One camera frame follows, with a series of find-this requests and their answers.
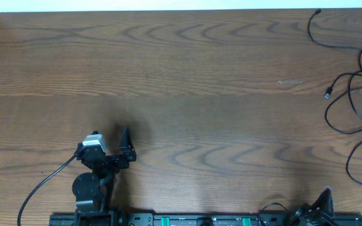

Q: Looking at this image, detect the black USB cable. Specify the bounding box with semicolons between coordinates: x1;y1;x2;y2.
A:
322;40;362;128
306;8;362;190

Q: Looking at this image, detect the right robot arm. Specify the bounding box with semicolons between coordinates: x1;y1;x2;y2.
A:
283;188;337;226

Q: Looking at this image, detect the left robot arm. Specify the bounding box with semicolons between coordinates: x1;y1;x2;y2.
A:
72;128;137;225

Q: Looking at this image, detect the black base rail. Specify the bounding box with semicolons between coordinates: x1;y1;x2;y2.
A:
48;212;362;226

